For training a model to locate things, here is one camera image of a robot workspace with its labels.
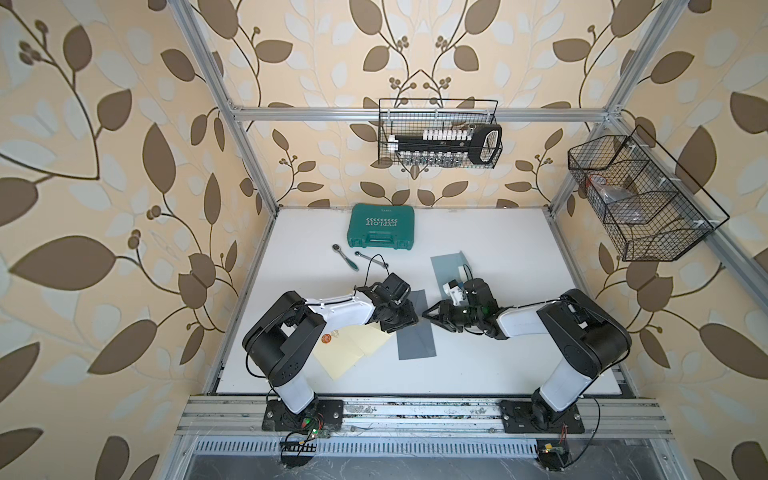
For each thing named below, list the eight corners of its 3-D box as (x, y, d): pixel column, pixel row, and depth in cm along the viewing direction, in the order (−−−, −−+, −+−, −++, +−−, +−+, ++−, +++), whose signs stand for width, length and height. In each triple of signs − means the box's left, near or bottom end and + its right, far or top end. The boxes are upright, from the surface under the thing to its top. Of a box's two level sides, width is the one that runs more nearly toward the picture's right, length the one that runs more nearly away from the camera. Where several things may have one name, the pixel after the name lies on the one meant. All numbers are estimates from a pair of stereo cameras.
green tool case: (348, 250, 110) (346, 242, 106) (353, 209, 124) (352, 200, 120) (415, 250, 110) (415, 242, 106) (413, 209, 124) (413, 200, 120)
